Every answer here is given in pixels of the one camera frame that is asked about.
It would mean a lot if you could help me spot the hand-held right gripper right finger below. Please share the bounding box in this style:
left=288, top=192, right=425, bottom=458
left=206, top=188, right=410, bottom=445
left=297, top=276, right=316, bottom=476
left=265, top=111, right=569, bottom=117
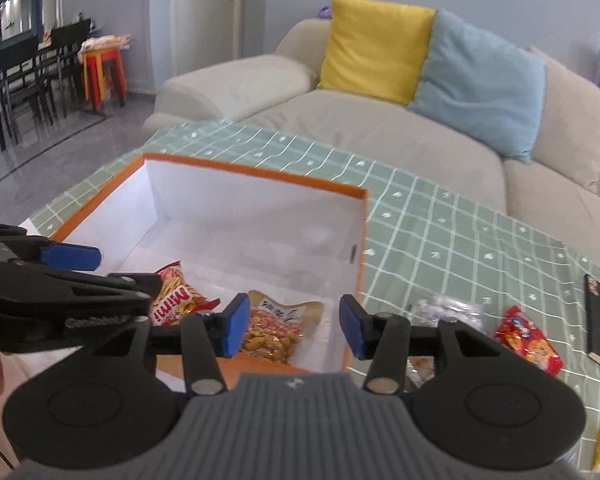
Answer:
left=339, top=294, right=506, bottom=395

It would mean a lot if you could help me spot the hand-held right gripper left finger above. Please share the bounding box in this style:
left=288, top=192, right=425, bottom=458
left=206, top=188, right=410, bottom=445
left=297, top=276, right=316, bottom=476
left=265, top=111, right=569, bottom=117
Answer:
left=87, top=292, right=252, bottom=397

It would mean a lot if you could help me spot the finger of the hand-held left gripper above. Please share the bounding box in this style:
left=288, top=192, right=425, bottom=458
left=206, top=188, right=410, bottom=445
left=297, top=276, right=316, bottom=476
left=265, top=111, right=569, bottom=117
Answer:
left=40, top=264, right=164, bottom=306
left=0, top=220, right=102, bottom=272

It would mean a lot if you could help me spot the red yellow snack packet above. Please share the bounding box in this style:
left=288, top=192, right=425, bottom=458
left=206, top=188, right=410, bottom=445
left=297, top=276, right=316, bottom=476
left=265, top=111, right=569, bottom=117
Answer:
left=150, top=260, right=222, bottom=328

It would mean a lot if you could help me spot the clear packet with brown snack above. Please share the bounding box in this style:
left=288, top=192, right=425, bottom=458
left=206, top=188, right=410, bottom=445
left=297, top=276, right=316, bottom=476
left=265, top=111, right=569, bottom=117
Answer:
left=405, top=355, right=436, bottom=393

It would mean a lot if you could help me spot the orange and white cardboard box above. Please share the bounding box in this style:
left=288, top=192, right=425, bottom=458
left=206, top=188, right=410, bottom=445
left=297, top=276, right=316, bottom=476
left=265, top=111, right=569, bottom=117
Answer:
left=50, top=152, right=370, bottom=377

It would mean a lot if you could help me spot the clear peanut packet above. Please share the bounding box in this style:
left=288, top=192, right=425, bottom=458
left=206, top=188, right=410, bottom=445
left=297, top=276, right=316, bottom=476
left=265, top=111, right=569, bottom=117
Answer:
left=232, top=290, right=326, bottom=366

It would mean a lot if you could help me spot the clear packet of white candies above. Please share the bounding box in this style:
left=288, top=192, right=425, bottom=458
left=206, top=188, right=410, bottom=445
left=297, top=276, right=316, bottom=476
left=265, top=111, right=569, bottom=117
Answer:
left=409, top=295, right=496, bottom=336

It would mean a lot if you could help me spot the black dining chair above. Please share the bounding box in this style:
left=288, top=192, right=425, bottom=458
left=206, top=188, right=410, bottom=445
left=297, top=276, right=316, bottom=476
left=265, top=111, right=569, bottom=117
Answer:
left=50, top=19, right=93, bottom=116
left=0, top=47, right=56, bottom=146

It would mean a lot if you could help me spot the red cracker packet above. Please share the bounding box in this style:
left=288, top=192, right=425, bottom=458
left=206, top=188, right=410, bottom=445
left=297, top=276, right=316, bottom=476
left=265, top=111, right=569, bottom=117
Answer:
left=495, top=306, right=563, bottom=376

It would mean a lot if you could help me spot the red and orange stool stack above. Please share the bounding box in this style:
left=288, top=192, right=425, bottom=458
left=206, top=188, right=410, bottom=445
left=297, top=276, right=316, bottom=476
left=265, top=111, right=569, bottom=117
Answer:
left=82, top=47, right=128, bottom=111

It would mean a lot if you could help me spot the beige sofa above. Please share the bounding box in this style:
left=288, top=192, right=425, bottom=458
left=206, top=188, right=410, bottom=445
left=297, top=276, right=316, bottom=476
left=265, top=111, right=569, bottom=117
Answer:
left=142, top=17, right=600, bottom=271

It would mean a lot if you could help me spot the cloth on stools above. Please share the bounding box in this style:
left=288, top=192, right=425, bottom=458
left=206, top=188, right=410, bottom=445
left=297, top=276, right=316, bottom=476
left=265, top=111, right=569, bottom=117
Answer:
left=79, top=34, right=132, bottom=55

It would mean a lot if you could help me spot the white door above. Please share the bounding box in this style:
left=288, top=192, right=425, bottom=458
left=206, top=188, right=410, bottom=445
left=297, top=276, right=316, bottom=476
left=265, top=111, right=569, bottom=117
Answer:
left=172, top=0, right=246, bottom=96

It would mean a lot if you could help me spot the light blue cushion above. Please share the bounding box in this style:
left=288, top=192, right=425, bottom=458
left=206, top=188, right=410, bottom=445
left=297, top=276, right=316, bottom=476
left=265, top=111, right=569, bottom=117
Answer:
left=407, top=8, right=548, bottom=164

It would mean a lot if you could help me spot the yellow cushion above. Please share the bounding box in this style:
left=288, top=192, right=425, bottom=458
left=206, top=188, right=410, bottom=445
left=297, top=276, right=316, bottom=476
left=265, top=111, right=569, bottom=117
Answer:
left=317, top=0, right=437, bottom=107

